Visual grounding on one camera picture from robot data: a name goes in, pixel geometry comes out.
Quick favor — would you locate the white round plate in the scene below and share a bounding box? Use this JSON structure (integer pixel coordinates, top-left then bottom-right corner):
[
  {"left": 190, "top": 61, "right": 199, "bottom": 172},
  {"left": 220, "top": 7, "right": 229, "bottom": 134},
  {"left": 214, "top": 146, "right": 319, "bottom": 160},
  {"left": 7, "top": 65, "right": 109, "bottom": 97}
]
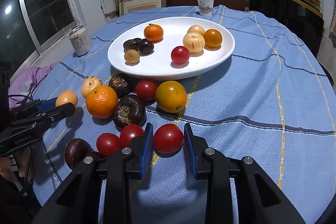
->
[{"left": 107, "top": 16, "right": 235, "bottom": 80}]

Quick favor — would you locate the large orange mandarin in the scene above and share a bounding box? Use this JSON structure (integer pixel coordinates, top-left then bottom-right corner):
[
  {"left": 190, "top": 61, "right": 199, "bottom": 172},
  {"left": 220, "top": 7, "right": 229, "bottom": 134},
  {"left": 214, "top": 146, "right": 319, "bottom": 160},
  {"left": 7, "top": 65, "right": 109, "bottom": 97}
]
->
[{"left": 85, "top": 85, "right": 118, "bottom": 119}]

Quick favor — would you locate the yellow orange tomato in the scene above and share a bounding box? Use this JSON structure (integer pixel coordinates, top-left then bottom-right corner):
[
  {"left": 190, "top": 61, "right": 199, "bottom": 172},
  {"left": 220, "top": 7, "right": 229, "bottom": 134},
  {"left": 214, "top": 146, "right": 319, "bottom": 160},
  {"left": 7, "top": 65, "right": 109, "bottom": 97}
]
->
[{"left": 155, "top": 81, "right": 187, "bottom": 113}]

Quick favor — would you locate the white paper cup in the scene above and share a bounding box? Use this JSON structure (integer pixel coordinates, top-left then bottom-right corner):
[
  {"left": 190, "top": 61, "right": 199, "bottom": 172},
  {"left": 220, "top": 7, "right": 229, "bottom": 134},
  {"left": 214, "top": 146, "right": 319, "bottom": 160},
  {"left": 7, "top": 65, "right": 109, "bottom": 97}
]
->
[{"left": 197, "top": 0, "right": 214, "bottom": 15}]

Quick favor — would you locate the operator left hand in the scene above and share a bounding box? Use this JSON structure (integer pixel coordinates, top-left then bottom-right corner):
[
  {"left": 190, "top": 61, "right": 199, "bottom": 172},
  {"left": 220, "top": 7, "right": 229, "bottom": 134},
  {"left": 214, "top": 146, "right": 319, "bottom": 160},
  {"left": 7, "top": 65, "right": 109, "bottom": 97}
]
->
[{"left": 0, "top": 148, "right": 33, "bottom": 182}]

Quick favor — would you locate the pale yellow round fruit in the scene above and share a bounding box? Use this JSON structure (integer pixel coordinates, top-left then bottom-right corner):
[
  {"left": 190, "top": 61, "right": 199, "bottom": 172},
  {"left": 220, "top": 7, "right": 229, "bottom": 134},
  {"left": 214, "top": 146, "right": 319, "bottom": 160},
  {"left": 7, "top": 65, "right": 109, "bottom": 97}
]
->
[{"left": 187, "top": 25, "right": 206, "bottom": 35}]

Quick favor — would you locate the large peach round fruit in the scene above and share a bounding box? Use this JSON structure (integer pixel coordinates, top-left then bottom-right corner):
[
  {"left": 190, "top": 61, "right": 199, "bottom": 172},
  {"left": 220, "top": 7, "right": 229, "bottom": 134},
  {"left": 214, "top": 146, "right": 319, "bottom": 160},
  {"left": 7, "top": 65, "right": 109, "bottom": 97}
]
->
[{"left": 55, "top": 90, "right": 78, "bottom": 107}]

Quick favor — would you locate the aluminium window frame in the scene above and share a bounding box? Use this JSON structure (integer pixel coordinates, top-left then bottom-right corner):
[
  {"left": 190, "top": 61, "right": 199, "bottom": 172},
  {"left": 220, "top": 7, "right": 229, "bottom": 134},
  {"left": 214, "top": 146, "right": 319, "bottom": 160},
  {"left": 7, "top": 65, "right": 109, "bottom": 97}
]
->
[{"left": 16, "top": 0, "right": 86, "bottom": 55}]

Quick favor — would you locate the cardboard box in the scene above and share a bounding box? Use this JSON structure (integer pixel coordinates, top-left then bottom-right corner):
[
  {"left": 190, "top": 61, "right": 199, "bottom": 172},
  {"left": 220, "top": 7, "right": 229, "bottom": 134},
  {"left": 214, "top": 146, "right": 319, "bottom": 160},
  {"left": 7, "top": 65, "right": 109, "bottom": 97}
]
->
[{"left": 119, "top": 0, "right": 166, "bottom": 16}]

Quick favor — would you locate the small amber orange fruit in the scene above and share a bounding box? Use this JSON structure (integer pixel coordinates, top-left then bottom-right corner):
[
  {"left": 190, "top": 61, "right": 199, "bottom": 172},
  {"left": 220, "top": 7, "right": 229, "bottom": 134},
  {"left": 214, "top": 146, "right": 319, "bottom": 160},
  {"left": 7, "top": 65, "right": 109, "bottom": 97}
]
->
[{"left": 203, "top": 29, "right": 223, "bottom": 48}]

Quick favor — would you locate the dark purple small plum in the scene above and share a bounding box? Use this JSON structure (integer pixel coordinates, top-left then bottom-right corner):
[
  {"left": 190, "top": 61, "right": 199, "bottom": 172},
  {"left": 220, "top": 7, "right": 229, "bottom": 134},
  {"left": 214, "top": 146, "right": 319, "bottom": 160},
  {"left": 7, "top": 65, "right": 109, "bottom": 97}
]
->
[{"left": 86, "top": 151, "right": 105, "bottom": 160}]

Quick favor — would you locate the small orange mandarin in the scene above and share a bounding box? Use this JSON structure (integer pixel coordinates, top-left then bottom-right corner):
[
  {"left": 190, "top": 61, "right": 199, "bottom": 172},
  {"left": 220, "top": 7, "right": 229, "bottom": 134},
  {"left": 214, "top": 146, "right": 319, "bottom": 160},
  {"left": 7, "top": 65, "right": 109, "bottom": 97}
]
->
[{"left": 143, "top": 24, "right": 163, "bottom": 42}]

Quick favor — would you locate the large pale pear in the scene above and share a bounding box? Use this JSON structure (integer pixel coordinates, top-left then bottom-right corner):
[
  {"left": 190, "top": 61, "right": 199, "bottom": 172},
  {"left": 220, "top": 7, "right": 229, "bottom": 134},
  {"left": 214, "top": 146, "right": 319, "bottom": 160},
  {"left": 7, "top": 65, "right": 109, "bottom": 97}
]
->
[{"left": 81, "top": 76, "right": 103, "bottom": 98}]

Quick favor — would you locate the dark brown oval fruit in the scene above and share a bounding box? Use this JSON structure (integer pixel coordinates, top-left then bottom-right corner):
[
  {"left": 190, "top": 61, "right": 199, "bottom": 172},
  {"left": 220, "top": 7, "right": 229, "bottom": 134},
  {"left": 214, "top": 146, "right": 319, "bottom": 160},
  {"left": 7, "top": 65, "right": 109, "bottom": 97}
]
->
[{"left": 65, "top": 138, "right": 92, "bottom": 170}]

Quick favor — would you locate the red cherry tomato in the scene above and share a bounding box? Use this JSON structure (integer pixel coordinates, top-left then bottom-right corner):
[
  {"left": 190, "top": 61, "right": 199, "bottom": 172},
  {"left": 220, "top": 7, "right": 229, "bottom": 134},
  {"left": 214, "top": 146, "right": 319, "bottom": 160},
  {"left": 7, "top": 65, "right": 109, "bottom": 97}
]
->
[
  {"left": 153, "top": 124, "right": 184, "bottom": 154},
  {"left": 171, "top": 46, "right": 190, "bottom": 64},
  {"left": 120, "top": 124, "right": 144, "bottom": 148},
  {"left": 135, "top": 80, "right": 157, "bottom": 102},
  {"left": 96, "top": 133, "right": 121, "bottom": 157}
]

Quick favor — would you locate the blue checked tablecloth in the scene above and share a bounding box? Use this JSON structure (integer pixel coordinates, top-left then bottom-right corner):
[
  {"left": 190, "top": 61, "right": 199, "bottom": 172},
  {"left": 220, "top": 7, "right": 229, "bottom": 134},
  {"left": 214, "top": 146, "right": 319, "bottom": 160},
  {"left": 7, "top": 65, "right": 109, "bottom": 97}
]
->
[{"left": 33, "top": 5, "right": 335, "bottom": 223}]

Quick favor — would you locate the dark flat persimmon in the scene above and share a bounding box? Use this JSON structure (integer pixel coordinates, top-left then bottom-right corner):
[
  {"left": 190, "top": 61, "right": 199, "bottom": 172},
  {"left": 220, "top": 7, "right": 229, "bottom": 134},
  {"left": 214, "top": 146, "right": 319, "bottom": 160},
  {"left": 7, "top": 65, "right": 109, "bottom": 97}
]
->
[{"left": 113, "top": 94, "right": 146, "bottom": 131}]

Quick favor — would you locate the dark dried persimmon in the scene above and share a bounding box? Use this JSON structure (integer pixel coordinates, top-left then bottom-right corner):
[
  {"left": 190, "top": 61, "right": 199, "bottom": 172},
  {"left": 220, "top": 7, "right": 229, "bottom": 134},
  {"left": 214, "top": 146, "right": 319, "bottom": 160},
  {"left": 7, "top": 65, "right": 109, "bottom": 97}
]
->
[{"left": 108, "top": 73, "right": 134, "bottom": 99}]

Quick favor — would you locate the white beverage can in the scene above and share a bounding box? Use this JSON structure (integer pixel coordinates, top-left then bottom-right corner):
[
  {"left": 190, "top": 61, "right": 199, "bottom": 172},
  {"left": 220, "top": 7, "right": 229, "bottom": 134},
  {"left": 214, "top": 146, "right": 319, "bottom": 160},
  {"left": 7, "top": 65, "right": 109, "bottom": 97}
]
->
[{"left": 70, "top": 26, "right": 92, "bottom": 56}]

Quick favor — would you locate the dark brown wrinkled fruit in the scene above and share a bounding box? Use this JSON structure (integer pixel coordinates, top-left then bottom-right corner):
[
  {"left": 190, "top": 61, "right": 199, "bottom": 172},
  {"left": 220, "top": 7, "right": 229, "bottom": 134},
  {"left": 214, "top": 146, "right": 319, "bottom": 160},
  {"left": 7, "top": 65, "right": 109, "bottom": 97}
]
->
[{"left": 123, "top": 38, "right": 141, "bottom": 52}]

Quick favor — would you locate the black cable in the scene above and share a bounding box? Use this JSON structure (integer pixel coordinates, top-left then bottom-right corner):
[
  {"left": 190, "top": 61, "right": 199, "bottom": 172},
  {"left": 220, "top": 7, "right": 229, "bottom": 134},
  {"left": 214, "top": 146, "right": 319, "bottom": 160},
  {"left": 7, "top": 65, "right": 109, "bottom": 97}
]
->
[{"left": 8, "top": 77, "right": 51, "bottom": 109}]

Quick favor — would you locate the pale peach round fruit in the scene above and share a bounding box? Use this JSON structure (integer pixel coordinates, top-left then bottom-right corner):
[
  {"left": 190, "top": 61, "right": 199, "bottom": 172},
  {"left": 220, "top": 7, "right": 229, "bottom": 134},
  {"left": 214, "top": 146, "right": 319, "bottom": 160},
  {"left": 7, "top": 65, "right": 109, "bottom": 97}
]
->
[{"left": 183, "top": 32, "right": 206, "bottom": 53}]

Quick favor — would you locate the brownish yellow longan fruit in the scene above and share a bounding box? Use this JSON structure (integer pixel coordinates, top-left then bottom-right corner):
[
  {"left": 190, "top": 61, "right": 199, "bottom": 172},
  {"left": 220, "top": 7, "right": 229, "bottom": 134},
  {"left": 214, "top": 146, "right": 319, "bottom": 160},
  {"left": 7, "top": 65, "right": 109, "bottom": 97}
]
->
[{"left": 124, "top": 50, "right": 139, "bottom": 65}]

